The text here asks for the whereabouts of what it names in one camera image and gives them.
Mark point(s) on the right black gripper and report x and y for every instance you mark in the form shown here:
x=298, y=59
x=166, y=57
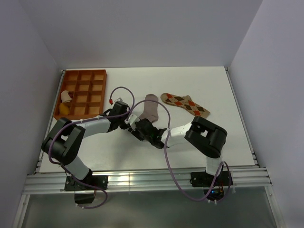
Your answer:
x=135, y=133

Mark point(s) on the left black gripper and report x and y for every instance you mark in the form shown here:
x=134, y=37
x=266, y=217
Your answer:
x=124, y=127

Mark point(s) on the grey sock red stripes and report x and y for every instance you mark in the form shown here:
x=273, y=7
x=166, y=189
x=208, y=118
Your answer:
x=150, y=111

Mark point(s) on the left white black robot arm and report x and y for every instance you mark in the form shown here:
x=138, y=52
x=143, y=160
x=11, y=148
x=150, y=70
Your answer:
x=64, y=140

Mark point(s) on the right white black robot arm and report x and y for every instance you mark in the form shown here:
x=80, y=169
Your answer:
x=204, y=135

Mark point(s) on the orange compartment tray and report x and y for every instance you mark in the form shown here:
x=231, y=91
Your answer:
x=87, y=89

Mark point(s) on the tan argyle sock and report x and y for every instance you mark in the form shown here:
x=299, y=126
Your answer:
x=186, y=103

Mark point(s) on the rolled beige sock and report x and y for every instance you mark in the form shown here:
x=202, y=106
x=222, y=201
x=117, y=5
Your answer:
x=65, y=97

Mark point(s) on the rolled yellow sock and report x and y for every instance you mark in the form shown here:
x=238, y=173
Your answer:
x=64, y=109

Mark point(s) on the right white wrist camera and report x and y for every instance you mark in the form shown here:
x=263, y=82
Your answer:
x=132, y=119

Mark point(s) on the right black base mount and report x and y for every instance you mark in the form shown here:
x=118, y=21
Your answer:
x=202, y=179

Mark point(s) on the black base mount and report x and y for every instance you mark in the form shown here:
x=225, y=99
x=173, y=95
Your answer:
x=94, y=183
x=202, y=179

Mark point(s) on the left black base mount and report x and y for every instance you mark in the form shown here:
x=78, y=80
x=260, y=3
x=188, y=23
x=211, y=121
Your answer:
x=94, y=183

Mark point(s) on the black box under rail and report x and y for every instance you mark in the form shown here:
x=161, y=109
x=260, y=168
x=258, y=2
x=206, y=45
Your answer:
x=84, y=198

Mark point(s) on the aluminium frame rail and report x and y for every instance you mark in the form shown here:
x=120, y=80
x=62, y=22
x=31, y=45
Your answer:
x=149, y=180

